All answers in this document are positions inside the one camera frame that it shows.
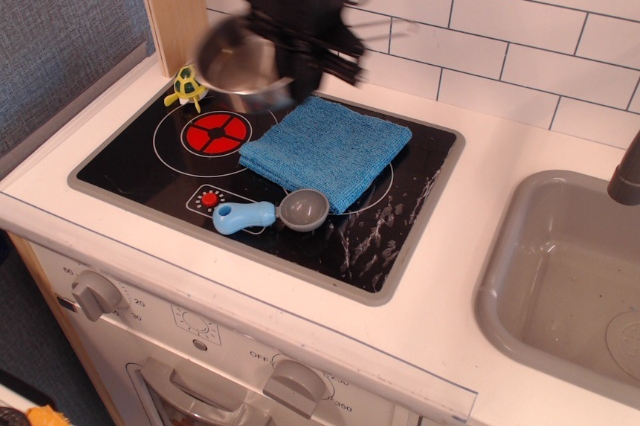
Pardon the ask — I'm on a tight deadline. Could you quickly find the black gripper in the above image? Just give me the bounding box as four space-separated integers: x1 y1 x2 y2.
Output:
247 0 365 102

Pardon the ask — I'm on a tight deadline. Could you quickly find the yellow object bottom left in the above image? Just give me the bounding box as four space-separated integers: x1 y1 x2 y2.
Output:
25 405 71 426

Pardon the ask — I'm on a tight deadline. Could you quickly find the stainless steel pot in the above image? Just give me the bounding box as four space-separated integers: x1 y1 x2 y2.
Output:
193 13 419 115

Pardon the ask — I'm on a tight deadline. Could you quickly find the grey left timer knob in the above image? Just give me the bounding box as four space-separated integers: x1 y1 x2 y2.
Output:
71 271 122 322

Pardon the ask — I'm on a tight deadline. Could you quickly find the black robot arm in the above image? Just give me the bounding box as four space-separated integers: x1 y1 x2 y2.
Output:
247 0 365 102

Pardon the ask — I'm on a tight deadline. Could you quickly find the black toy stove top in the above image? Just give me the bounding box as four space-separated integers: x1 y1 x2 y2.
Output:
69 68 464 304

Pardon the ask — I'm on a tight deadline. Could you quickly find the grey oven door handle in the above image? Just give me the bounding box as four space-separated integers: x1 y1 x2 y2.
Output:
139 358 274 425

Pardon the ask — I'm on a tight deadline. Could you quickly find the blue folded cloth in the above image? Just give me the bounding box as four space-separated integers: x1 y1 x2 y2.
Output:
240 96 412 214

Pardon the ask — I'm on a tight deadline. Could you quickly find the green yellow toy turtle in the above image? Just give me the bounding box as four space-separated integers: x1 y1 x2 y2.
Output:
164 64 208 114

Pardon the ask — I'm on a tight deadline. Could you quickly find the grey right oven knob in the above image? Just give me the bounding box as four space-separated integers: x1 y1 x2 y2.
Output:
263 360 327 419

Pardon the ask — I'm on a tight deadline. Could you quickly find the grey faucet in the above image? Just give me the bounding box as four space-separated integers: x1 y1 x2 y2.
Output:
607 133 640 206

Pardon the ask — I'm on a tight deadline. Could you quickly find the grey plastic sink basin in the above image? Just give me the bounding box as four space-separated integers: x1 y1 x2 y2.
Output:
476 170 639 408

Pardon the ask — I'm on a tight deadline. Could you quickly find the blue grey toy scoop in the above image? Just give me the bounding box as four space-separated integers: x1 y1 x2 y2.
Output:
212 189 330 235

